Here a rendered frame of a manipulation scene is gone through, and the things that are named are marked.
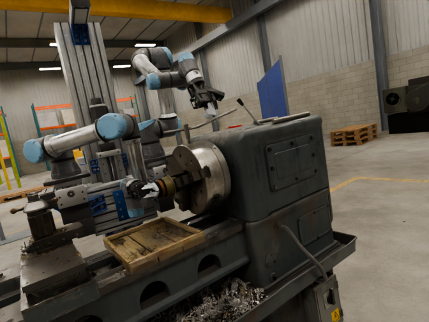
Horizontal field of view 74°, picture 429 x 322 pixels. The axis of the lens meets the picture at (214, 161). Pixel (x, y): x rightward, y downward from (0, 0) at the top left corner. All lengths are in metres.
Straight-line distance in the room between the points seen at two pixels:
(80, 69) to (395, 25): 10.47
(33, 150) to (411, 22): 10.84
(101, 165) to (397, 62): 10.39
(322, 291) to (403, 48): 10.22
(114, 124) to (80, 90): 0.62
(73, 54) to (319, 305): 1.91
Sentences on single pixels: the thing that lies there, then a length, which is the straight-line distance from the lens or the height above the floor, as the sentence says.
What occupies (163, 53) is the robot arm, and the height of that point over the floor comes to 1.75.
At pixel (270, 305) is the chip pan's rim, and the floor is 0.55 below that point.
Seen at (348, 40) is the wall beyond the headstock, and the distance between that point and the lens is 12.13.
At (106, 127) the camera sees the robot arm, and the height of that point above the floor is 1.37.
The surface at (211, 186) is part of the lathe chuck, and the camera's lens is 1.16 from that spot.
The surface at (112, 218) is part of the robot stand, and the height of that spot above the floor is 0.88.
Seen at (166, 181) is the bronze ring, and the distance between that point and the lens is 1.20.
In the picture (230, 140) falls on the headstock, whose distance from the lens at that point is 1.22.
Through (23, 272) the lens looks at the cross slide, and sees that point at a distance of 1.09.
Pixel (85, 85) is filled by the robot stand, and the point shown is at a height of 1.66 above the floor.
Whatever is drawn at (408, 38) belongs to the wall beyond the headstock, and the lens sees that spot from 11.29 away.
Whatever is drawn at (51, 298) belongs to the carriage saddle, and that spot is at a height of 0.92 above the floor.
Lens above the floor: 1.31
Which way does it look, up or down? 8 degrees down
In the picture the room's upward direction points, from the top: 10 degrees counter-clockwise
